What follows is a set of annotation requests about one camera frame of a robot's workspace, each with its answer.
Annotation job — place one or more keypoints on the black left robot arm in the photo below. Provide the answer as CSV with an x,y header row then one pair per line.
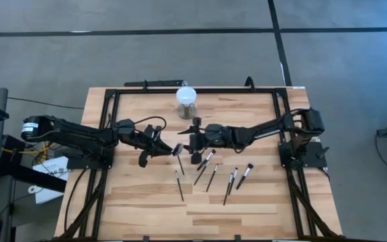
x,y
79,134

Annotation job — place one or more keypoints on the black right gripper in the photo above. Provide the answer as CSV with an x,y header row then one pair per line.
x,y
197,142

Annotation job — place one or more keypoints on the black aluminium table frame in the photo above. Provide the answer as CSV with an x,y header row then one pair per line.
x,y
213,90

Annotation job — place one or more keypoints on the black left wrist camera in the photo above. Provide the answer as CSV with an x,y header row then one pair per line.
x,y
125,126

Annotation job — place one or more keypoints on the fluffy powder makeup brush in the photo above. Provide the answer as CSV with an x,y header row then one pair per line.
x,y
244,177

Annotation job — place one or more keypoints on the white paper sheet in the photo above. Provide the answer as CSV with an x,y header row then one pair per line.
x,y
54,166

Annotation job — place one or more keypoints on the black fan makeup brush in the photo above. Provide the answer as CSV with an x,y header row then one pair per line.
x,y
178,149

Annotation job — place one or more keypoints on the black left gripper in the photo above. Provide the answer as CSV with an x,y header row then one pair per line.
x,y
139,142

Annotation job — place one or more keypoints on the thin black makeup brush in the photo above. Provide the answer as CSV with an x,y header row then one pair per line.
x,y
212,178
201,174
227,190
179,185

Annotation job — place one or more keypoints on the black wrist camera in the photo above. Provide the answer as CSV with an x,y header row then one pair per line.
x,y
215,131
125,126

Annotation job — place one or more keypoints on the white dome table lamp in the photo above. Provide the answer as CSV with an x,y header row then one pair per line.
x,y
186,95

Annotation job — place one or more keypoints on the black flat bar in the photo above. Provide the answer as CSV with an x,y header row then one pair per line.
x,y
153,83

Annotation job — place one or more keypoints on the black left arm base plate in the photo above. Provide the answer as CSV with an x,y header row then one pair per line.
x,y
79,163

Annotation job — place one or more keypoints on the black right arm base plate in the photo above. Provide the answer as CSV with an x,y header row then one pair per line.
x,y
314,154

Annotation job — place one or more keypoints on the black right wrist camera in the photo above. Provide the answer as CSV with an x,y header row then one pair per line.
x,y
215,131

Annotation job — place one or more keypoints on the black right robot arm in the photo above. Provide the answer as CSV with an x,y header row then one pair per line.
x,y
264,131

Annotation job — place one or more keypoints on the silver-ferrule black makeup brush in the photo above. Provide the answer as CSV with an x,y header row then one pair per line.
x,y
207,159
232,181

